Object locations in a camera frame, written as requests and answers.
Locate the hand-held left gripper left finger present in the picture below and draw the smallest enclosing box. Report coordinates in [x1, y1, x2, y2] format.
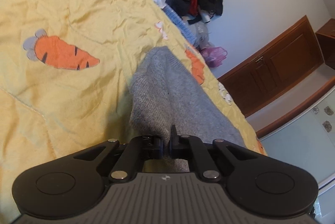
[73, 136, 163, 183]

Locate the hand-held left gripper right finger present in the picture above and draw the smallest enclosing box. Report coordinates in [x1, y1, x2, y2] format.
[169, 125, 255, 182]

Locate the grey sweater with navy sleeves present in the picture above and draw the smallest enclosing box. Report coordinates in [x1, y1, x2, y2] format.
[129, 46, 247, 172]

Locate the pink plastic bag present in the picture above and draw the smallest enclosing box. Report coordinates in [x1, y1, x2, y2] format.
[200, 46, 228, 69]

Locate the yellow carrot print blanket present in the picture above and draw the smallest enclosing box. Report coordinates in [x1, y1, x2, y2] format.
[0, 0, 268, 215]

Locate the clear plastic bag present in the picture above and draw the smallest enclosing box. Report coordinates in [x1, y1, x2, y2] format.
[193, 22, 213, 44]

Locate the light blue knitted cloth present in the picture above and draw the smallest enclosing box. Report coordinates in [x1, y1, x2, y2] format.
[164, 5, 200, 44]

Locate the brown wooden cabinet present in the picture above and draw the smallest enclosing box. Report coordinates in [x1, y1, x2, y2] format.
[315, 18, 335, 70]

